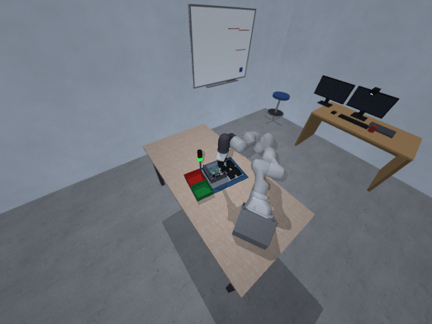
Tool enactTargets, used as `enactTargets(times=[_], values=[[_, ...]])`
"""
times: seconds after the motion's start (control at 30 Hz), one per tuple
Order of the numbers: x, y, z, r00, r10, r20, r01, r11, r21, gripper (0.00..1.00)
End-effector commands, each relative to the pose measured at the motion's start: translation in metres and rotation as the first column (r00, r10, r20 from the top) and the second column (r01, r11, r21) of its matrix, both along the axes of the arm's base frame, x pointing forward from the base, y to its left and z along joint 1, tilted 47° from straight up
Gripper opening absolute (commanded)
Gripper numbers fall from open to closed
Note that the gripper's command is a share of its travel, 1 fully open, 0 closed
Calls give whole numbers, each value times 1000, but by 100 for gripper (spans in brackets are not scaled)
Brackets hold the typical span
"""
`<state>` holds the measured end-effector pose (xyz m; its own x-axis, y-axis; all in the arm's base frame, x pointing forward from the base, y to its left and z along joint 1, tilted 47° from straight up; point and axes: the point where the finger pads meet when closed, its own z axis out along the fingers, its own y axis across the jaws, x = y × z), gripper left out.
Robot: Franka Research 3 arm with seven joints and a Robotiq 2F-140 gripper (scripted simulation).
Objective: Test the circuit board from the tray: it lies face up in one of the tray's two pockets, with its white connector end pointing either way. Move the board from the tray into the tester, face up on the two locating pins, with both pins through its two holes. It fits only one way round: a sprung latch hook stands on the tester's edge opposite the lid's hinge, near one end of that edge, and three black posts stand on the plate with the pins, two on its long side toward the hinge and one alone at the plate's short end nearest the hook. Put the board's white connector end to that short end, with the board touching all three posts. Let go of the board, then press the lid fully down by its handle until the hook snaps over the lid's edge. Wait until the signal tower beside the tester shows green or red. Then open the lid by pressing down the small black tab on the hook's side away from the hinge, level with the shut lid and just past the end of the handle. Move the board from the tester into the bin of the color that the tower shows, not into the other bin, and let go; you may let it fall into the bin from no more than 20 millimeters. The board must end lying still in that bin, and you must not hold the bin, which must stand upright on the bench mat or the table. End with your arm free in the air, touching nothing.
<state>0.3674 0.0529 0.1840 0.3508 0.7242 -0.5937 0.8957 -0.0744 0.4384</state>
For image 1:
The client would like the red bin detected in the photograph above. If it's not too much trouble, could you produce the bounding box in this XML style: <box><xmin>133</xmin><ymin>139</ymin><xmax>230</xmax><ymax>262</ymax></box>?
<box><xmin>184</xmin><ymin>169</ymin><xmax>206</xmax><ymax>186</ymax></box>

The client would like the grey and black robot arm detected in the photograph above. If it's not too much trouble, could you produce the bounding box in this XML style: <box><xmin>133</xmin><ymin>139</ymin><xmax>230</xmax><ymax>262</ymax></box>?
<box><xmin>216</xmin><ymin>132</ymin><xmax>285</xmax><ymax>219</ymax></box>

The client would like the green open bin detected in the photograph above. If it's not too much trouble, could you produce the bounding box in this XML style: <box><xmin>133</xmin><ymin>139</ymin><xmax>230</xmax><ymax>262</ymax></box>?
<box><xmin>190</xmin><ymin>180</ymin><xmax>214</xmax><ymax>201</ymax></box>

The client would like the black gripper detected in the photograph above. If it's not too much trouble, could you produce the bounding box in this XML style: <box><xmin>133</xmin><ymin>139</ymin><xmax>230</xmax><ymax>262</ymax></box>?
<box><xmin>217</xmin><ymin>158</ymin><xmax>227</xmax><ymax>175</ymax></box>

